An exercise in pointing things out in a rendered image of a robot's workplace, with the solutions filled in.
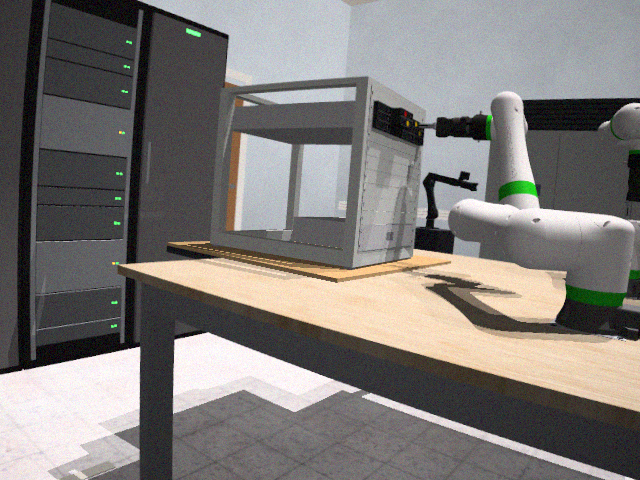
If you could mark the tan flat board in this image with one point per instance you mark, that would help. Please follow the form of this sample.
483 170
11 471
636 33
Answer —
329 272

